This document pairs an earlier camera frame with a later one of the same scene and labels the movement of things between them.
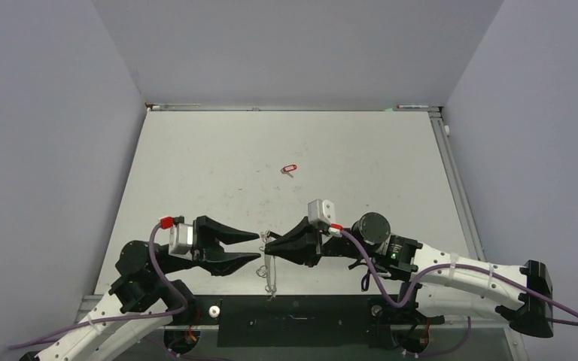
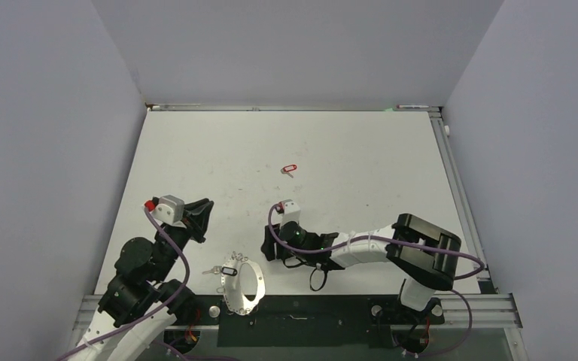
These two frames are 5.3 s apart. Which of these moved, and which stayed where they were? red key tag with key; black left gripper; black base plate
Moved: black left gripper
Stayed: black base plate; red key tag with key
